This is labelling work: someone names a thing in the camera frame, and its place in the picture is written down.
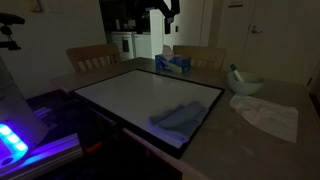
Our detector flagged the white door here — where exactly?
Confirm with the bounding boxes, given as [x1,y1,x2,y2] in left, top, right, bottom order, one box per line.
[239,0,320,86]

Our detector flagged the white kitchen counter unit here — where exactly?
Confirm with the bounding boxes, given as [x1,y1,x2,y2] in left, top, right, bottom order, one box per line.
[111,30,153,61]

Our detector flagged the white robot base blue lights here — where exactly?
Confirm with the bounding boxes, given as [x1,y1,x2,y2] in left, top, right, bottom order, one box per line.
[0,56,50,169]

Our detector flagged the white crumpled cloth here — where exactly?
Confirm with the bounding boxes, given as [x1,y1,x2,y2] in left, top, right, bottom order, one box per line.
[228,94,299,144]

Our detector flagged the metal door handle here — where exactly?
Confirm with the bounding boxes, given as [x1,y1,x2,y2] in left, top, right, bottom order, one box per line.
[250,25,263,34]

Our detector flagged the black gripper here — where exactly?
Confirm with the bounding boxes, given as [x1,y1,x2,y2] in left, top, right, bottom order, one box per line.
[156,0,181,35]

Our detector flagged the blue cloth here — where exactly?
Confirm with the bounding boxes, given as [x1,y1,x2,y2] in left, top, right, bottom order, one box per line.
[148,100,209,144]

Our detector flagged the blue tissue box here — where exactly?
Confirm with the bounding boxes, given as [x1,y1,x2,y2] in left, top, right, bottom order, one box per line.
[154,44,192,75]

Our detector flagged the aluminium frame rail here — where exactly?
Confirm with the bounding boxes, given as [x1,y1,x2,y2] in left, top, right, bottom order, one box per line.
[0,133,84,180]

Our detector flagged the black framed whiteboard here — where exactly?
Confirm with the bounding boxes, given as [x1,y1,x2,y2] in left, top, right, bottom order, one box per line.
[71,68,226,160]

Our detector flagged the grey bowl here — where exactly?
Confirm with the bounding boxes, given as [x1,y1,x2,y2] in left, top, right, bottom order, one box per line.
[226,70,265,97]

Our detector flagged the green capped white marker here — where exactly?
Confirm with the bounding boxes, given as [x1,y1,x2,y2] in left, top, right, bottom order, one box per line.
[229,63,245,83]

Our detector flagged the red clamp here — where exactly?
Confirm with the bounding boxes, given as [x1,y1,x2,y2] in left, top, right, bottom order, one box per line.
[83,141,103,154]

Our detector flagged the wooden slatted chair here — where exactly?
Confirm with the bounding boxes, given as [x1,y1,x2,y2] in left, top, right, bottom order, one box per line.
[65,43,122,74]

